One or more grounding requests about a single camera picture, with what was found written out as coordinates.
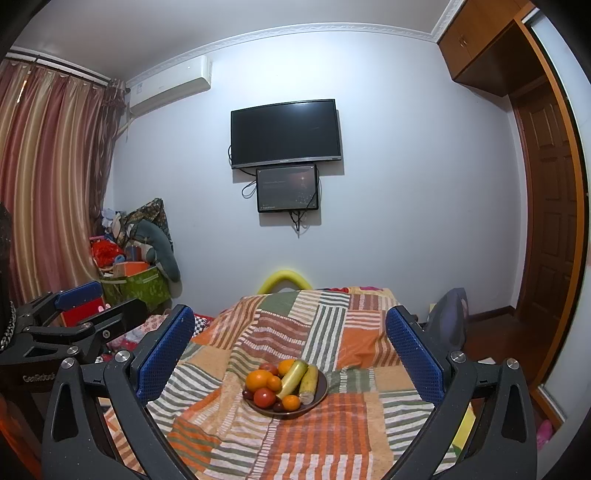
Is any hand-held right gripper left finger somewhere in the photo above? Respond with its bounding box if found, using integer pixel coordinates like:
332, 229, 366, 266
41, 304, 197, 480

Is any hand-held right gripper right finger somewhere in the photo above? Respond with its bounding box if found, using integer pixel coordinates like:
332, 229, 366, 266
385, 305, 539, 480

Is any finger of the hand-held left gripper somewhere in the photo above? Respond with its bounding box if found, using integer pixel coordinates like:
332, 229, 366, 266
17, 281, 104, 325
21, 298, 149, 358

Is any large orange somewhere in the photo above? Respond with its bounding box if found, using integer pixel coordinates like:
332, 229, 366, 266
245, 370, 271, 393

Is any dark purple plate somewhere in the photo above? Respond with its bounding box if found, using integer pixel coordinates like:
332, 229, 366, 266
243, 364, 329, 420

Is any cut yellow banana piece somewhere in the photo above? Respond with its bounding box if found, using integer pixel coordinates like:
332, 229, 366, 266
298, 364, 319, 405

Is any red box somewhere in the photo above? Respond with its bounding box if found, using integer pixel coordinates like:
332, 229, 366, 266
60, 298, 105, 329

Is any green patterned box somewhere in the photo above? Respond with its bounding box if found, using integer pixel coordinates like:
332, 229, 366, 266
99, 265, 163, 309

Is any red bag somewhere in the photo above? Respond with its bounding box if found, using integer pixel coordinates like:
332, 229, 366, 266
90, 240, 126, 269

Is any black white checkered cloth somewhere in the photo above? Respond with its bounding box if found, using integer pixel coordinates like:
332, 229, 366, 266
190, 311, 216, 337

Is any orange box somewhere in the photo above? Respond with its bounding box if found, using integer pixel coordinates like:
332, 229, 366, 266
113, 261, 149, 278

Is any grey plush toy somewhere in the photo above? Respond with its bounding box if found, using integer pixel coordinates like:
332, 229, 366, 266
133, 219, 182, 282

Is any dark patterned cloth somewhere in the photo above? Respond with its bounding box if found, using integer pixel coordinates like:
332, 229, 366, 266
124, 198, 174, 252

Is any striped pink curtain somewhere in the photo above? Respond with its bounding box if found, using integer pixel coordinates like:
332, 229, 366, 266
0, 58, 129, 306

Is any striped patchwork blanket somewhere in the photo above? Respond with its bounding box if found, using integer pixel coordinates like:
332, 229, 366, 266
104, 286, 477, 480

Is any yellow foam tube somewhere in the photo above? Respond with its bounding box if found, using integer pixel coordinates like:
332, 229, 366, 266
256, 270, 311, 295

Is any pink object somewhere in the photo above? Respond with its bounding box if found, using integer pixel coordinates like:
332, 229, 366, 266
534, 418, 556, 452

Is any brown wooden door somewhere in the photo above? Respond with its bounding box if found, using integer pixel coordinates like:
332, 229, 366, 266
510, 90, 588, 320

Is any white air conditioner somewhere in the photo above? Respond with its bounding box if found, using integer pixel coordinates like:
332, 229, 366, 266
127, 54, 212, 117

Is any dark curtain rod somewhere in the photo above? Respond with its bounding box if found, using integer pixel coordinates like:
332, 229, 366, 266
4, 51, 126, 89

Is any wooden overhead cabinet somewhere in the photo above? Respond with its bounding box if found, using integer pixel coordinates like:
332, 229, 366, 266
436, 0, 546, 97

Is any wall tablet screen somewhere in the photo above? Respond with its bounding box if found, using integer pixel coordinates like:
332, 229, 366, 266
256, 164, 321, 214

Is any black wall television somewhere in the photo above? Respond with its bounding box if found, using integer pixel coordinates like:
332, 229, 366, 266
230, 98, 343, 171

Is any wooden sliding door frame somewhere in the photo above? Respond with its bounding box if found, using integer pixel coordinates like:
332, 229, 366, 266
521, 8, 591, 428

